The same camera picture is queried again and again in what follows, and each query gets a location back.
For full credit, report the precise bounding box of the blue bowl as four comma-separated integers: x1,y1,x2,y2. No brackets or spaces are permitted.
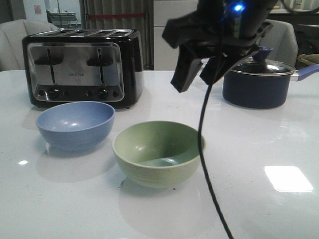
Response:
36,101,116,151

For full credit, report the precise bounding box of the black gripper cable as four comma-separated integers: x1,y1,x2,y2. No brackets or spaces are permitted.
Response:
197,14,235,239

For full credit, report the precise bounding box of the grey chair at left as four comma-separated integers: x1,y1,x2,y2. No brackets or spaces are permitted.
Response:
0,19,58,71

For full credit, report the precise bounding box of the black silver toaster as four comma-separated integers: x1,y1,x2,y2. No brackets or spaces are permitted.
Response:
22,28,144,109

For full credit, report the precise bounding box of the grey upholstered chair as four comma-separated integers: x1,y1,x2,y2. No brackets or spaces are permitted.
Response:
259,19,298,66

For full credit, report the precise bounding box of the tan cushion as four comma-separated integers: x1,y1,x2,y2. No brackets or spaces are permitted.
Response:
297,53,319,69

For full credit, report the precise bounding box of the glass pot lid blue knob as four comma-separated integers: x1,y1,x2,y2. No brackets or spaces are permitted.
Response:
231,46,295,76

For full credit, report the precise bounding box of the red barrier belt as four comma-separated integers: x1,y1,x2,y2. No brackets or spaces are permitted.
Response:
88,13,146,19

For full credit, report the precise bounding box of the white refrigerator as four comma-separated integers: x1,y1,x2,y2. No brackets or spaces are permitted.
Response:
154,0,198,71

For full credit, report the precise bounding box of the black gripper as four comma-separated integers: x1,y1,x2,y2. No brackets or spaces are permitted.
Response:
170,0,276,93

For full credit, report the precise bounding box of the metal barrier post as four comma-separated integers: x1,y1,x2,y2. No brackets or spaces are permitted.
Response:
83,0,89,29

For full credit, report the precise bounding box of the blue saucepan with handle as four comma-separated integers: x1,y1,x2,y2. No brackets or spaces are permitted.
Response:
222,64,319,109

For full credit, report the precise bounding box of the green bowl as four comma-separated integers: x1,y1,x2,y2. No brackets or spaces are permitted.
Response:
112,121,200,188

